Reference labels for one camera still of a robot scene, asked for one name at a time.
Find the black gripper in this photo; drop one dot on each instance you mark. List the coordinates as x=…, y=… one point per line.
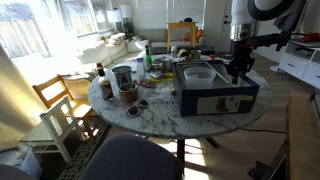
x=241, y=62

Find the dark blue cardboard box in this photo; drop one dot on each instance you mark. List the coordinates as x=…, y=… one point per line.
x=222, y=97

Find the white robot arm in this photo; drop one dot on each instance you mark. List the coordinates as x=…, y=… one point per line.
x=244, y=13

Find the clear plastic tub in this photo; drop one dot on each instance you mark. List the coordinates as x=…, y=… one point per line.
x=199, y=77

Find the open round tin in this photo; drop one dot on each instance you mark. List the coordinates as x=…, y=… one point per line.
x=195, y=54

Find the small white jar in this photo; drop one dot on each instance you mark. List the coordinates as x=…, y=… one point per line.
x=174, y=51

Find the yellow flat packet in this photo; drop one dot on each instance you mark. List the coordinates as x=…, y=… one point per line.
x=161, y=77

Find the white drawer cabinet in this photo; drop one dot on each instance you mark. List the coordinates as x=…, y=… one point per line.
x=302, y=60

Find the yellow wooden stool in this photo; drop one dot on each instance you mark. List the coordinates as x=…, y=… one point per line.
x=178, y=29

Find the wooden bench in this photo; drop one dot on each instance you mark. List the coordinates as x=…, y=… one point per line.
x=304, y=143

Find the green glass bottle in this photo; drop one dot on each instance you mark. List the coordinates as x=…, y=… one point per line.
x=148, y=59

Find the white plastic bottle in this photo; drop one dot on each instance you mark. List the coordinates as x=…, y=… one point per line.
x=140, y=69

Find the brown ceramic mug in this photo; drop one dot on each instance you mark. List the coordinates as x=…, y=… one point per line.
x=128, y=93

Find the silver metal cup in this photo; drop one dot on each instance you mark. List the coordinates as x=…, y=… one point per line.
x=122, y=75

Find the white sofa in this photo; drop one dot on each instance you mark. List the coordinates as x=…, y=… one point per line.
x=117, y=49

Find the brown sauce bottle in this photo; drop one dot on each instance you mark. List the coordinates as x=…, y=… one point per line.
x=104, y=83

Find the small wooden child chair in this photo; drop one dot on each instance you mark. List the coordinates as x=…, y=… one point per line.
x=54, y=89

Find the white child chair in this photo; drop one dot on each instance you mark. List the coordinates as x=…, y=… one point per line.
x=56, y=124

